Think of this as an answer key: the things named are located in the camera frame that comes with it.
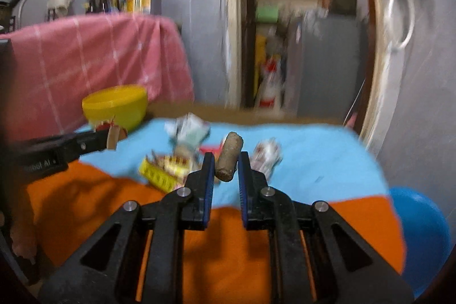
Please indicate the brown bed sheet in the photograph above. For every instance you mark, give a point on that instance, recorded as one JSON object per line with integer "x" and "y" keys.
{"x": 249, "y": 115}

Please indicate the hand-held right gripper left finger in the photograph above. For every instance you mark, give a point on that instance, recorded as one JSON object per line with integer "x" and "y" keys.
{"x": 209, "y": 183}

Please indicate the wooden door frame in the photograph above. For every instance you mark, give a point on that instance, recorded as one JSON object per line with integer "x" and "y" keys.
{"x": 374, "y": 58}

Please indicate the dark wooden door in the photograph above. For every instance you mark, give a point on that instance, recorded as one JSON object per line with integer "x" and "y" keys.
{"x": 247, "y": 22}

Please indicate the crumpled white red wrapper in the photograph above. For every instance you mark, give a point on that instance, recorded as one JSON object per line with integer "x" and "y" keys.
{"x": 267, "y": 158}

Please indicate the grey metal cabinet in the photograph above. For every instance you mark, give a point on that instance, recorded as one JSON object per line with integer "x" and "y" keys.
{"x": 327, "y": 69}

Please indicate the brown cardboard piece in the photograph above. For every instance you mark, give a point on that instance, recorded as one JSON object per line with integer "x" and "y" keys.
{"x": 114, "y": 138}

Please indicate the metal faucet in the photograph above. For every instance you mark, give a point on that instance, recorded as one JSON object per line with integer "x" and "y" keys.
{"x": 25, "y": 1}

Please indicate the green box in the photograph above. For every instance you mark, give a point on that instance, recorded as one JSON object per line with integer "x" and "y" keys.
{"x": 267, "y": 14}

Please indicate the dark glass bottle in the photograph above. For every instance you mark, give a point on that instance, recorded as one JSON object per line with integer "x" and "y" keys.
{"x": 91, "y": 3}

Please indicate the yellow plastic bag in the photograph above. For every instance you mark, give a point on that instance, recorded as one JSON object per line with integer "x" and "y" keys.
{"x": 260, "y": 58}

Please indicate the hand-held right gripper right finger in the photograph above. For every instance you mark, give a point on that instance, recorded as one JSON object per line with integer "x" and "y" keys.
{"x": 243, "y": 183}

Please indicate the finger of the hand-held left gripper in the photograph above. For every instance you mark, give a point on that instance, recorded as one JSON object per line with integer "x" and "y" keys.
{"x": 85, "y": 143}

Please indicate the pink checked cloth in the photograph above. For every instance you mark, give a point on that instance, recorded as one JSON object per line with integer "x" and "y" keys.
{"x": 89, "y": 65}

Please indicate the red snack wrapper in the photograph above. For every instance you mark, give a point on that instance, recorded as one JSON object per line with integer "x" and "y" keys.
{"x": 102, "y": 126}

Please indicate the small red wrapper piece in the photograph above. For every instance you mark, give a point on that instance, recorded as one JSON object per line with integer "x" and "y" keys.
{"x": 210, "y": 149}

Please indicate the yellow snack wrapper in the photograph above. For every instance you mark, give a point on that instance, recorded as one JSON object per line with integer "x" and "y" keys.
{"x": 160, "y": 175}

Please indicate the brown cork roll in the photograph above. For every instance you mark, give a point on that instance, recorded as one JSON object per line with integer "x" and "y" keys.
{"x": 228, "y": 158}

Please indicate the yellow plastic bowl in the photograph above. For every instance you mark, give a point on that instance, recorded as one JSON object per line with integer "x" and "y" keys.
{"x": 117, "y": 104}

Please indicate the white pink carton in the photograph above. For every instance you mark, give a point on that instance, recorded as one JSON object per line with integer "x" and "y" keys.
{"x": 188, "y": 131}

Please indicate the white sack with red print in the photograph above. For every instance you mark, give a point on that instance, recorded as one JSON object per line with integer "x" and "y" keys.
{"x": 271, "y": 83}

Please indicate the large blue plastic basin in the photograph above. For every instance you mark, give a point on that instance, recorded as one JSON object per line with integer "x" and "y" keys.
{"x": 420, "y": 236}

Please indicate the pink plastic item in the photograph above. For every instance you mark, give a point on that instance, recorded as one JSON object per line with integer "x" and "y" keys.
{"x": 352, "y": 119}

